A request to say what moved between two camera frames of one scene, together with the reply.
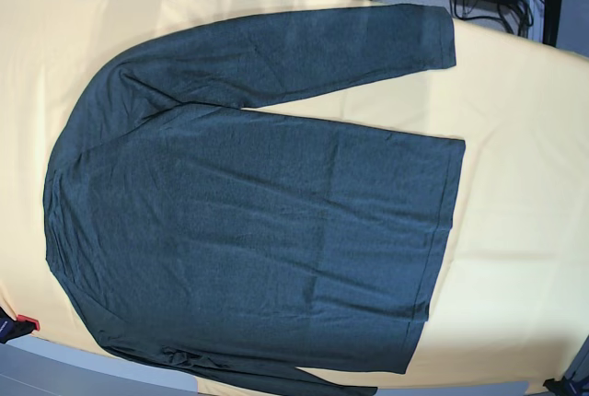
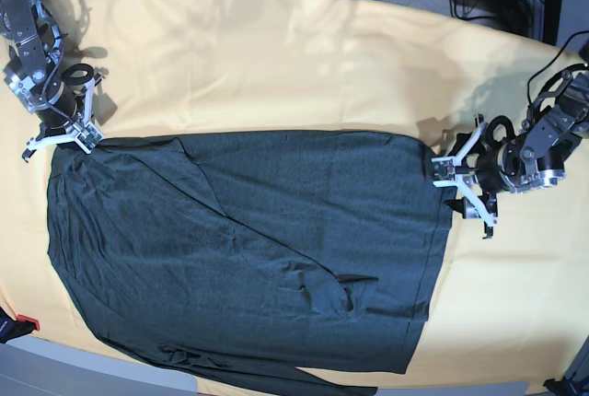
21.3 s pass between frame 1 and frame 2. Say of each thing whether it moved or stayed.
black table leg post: stayed
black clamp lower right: stayed
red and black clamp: stayed
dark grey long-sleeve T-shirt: moved
